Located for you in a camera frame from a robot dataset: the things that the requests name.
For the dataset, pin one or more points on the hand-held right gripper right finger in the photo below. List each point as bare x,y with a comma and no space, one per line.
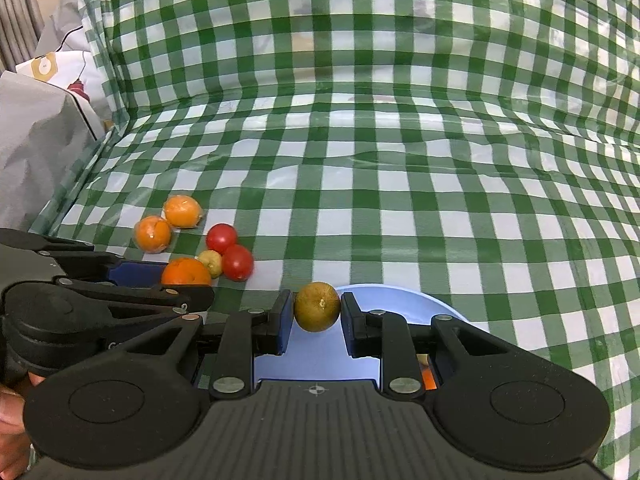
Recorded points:
350,332

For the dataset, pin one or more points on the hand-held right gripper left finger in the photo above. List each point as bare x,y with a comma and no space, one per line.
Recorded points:
283,327

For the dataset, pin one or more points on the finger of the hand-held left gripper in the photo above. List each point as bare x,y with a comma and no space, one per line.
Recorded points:
137,273
150,297

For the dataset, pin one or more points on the brown-green longan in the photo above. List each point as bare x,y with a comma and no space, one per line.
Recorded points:
316,306

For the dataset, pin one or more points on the plastic-wrapped orange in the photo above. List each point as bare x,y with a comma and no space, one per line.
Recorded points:
152,233
183,211

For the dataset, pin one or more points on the bare orange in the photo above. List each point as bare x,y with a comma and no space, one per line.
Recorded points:
186,272

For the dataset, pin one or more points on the light blue plate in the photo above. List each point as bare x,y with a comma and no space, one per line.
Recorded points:
400,305

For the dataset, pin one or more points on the small yellow longan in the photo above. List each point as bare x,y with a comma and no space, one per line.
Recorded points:
211,262

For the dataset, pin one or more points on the red tomato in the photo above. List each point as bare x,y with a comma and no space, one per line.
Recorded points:
221,237
237,262

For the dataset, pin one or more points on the person's left hand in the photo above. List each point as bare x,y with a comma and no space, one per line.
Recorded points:
12,425

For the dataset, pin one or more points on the grey crumpled cloth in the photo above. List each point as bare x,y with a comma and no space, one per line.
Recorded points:
35,150

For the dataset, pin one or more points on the green checkered tablecloth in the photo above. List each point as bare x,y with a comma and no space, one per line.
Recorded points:
400,160

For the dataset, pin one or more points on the white printed bedding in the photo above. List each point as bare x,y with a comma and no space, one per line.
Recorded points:
75,67

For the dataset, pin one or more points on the grey curtain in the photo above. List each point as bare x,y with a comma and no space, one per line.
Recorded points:
15,10

